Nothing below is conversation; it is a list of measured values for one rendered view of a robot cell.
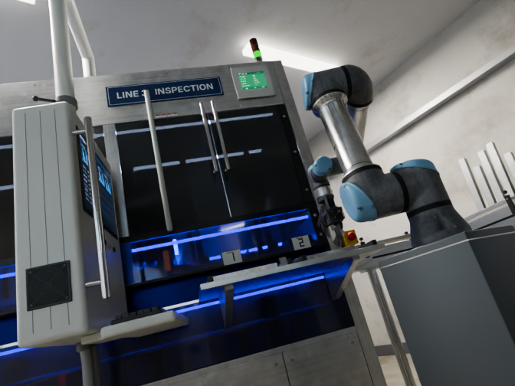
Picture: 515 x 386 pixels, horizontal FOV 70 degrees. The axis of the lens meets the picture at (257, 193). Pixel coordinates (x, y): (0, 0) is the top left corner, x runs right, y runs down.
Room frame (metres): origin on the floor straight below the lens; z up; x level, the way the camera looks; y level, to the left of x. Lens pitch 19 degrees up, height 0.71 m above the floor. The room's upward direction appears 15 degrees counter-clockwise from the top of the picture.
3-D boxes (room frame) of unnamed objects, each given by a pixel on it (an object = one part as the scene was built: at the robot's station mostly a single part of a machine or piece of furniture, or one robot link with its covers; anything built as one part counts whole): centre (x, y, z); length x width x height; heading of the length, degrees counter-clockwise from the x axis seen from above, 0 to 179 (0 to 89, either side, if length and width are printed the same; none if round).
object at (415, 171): (0.99, -0.43, 0.96); 0.13 x 0.12 x 0.14; 93
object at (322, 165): (1.42, -0.30, 1.23); 0.11 x 0.11 x 0.08; 3
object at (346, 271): (1.61, -0.26, 0.79); 0.34 x 0.03 x 0.13; 14
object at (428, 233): (0.99, -0.44, 0.84); 0.15 x 0.15 x 0.10
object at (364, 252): (1.56, -0.02, 0.87); 0.70 x 0.48 x 0.02; 104
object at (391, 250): (2.05, -0.62, 0.92); 0.69 x 0.15 x 0.16; 104
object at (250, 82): (1.75, -0.13, 1.96); 0.21 x 0.01 x 0.21; 104
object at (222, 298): (1.49, 0.22, 0.79); 0.34 x 0.03 x 0.13; 14
